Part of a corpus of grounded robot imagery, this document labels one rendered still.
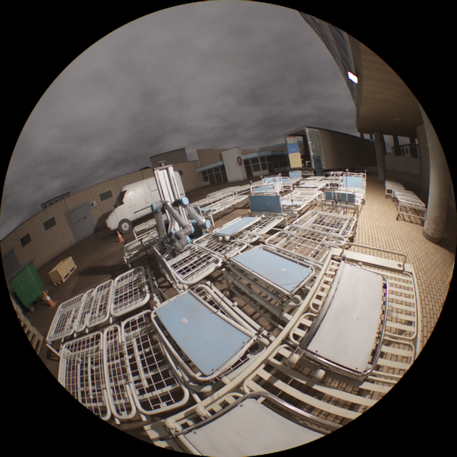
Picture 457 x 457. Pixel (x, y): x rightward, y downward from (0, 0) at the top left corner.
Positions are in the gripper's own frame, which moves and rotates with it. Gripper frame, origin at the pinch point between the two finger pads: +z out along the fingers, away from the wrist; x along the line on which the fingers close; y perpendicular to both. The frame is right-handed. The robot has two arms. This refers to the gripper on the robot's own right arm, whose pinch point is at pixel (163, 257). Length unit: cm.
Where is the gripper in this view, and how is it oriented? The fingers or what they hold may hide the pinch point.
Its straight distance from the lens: 150.4
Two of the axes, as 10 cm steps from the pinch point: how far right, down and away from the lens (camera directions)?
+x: -3.4, -8.3, -4.5
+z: -6.7, 5.5, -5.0
